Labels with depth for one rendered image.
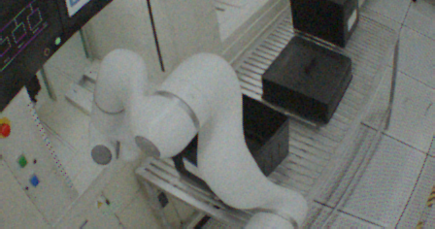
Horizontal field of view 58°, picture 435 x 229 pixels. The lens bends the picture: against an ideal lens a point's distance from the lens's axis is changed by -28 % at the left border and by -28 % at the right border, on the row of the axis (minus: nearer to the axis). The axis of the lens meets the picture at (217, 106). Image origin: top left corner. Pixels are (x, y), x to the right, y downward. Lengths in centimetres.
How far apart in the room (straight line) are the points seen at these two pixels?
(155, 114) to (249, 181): 24
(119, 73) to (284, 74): 101
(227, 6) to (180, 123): 139
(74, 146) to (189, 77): 98
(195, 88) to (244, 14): 128
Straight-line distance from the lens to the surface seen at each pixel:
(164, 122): 86
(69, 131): 188
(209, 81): 91
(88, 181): 168
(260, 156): 158
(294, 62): 191
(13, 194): 143
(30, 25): 125
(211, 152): 97
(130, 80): 92
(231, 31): 206
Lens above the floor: 213
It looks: 45 degrees down
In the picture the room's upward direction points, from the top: 11 degrees counter-clockwise
